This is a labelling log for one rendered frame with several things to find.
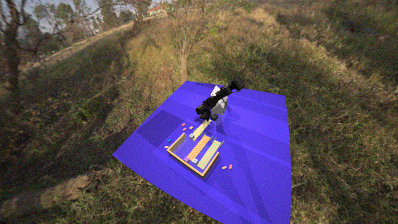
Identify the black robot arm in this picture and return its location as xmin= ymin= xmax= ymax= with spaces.
xmin=195 ymin=76 xmax=245 ymax=120

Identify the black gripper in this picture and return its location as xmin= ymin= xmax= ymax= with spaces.
xmin=206 ymin=109 xmax=219 ymax=122

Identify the pale yellow strip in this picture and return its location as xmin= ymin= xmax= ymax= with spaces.
xmin=193 ymin=119 xmax=212 ymax=139

